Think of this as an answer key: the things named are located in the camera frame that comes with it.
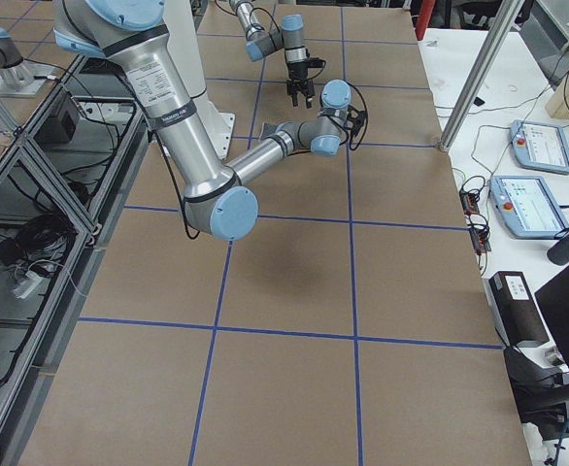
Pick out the upper teach pendant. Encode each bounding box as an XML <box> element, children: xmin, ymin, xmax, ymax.
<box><xmin>510</xmin><ymin>119</ymin><xmax>569</xmax><ymax>175</ymax></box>

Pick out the aluminium frame post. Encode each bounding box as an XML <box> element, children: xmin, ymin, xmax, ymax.
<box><xmin>438</xmin><ymin>0</ymin><xmax>523</xmax><ymax>152</ymax></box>

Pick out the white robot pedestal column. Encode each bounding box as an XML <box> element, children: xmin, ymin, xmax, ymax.
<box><xmin>163</xmin><ymin>0</ymin><xmax>235</xmax><ymax>159</ymax></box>

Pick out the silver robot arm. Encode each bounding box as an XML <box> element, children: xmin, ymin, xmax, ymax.
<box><xmin>228</xmin><ymin>0</ymin><xmax>325</xmax><ymax>109</ymax></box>
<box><xmin>54</xmin><ymin>1</ymin><xmax>352</xmax><ymax>241</ymax></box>

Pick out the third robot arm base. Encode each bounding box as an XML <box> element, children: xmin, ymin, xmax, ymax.
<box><xmin>0</xmin><ymin>27</ymin><xmax>44</xmax><ymax>98</ymax></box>

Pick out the black box with label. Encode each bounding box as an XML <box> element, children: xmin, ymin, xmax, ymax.
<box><xmin>487</xmin><ymin>271</ymin><xmax>550</xmax><ymax>348</ymax></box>

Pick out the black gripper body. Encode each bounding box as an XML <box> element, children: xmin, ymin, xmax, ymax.
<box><xmin>286</xmin><ymin>58</ymin><xmax>315</xmax><ymax>95</ymax></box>

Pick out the pink and grey towel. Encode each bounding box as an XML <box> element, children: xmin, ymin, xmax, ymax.
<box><xmin>259</xmin><ymin>122</ymin><xmax>284</xmax><ymax>143</ymax></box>

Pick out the white power strip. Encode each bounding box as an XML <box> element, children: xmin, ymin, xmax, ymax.
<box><xmin>12</xmin><ymin>271</ymin><xmax>43</xmax><ymax>299</ymax></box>

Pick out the teach pendant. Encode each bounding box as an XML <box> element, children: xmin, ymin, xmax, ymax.
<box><xmin>489</xmin><ymin>175</ymin><xmax>569</xmax><ymax>240</ymax></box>
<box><xmin>510</xmin><ymin>119</ymin><xmax>569</xmax><ymax>175</ymax></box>

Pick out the orange circuit board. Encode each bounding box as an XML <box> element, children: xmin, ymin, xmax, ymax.
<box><xmin>459</xmin><ymin>190</ymin><xmax>480</xmax><ymax>215</ymax></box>

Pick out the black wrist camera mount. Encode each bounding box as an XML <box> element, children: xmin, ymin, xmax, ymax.
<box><xmin>347</xmin><ymin>106</ymin><xmax>368</xmax><ymax>151</ymax></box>

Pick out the lower teach pendant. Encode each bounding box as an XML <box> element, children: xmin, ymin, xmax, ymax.
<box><xmin>489</xmin><ymin>175</ymin><xmax>569</xmax><ymax>240</ymax></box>

